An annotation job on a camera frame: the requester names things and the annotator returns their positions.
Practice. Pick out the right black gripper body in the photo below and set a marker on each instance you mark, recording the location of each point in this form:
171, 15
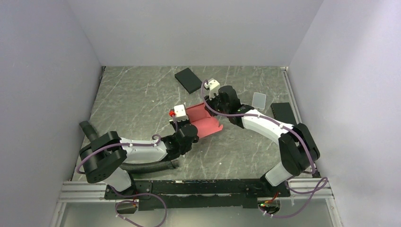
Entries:
216, 105

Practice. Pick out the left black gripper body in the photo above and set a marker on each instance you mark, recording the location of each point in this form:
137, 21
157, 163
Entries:
181, 124

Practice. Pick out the red paper box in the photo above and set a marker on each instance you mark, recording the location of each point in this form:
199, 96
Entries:
203, 121

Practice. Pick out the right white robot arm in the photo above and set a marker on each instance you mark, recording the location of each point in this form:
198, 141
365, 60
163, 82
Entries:
297, 148

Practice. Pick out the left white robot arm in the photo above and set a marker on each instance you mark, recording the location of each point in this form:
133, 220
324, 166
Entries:
113, 159

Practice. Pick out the black flat box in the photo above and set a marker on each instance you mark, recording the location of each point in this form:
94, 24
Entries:
188, 80

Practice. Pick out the clear plastic case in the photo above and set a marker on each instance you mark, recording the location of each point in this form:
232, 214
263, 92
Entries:
259, 101

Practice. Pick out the black ridged tray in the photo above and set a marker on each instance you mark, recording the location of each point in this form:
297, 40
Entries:
283, 112

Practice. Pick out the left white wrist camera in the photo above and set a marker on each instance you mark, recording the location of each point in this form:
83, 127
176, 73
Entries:
178, 113

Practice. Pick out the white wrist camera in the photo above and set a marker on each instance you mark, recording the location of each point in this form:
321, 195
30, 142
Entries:
212, 86
178, 113

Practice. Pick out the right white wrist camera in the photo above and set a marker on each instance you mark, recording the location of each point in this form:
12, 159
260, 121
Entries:
212, 86

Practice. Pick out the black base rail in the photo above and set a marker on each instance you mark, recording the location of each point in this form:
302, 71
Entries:
245, 193

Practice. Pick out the aluminium frame rail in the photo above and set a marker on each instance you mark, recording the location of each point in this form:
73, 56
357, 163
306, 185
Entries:
81, 192

